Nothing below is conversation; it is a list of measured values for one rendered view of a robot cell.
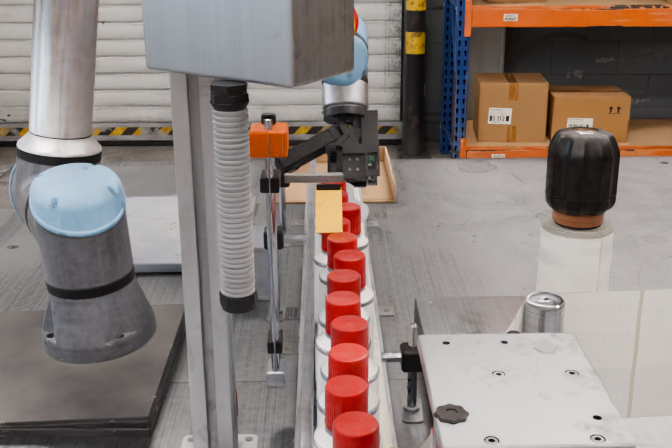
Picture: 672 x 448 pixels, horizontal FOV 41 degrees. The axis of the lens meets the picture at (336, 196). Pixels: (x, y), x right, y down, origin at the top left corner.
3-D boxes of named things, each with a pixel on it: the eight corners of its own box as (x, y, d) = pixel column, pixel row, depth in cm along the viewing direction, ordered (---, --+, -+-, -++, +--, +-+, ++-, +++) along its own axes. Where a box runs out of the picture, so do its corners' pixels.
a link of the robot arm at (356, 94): (321, 78, 141) (321, 94, 149) (321, 106, 140) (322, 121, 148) (369, 78, 141) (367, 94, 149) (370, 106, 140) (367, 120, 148)
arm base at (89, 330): (135, 364, 116) (125, 296, 113) (25, 363, 118) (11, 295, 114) (169, 308, 130) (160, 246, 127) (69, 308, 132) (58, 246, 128)
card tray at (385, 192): (395, 202, 187) (396, 184, 186) (270, 204, 186) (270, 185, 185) (385, 162, 215) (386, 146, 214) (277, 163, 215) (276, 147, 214)
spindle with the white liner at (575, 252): (612, 379, 108) (637, 139, 99) (538, 380, 108) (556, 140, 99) (591, 344, 117) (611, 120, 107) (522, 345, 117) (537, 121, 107)
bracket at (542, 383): (637, 456, 50) (638, 441, 50) (440, 459, 50) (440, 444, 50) (572, 342, 63) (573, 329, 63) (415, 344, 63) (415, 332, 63)
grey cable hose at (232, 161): (256, 315, 81) (248, 86, 75) (217, 316, 81) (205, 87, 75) (259, 299, 85) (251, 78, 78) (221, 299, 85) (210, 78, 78)
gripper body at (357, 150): (380, 179, 138) (378, 104, 140) (324, 180, 138) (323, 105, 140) (377, 190, 145) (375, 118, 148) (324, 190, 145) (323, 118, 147)
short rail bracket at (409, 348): (424, 417, 110) (427, 329, 106) (400, 417, 110) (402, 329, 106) (421, 403, 113) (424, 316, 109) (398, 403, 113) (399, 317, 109)
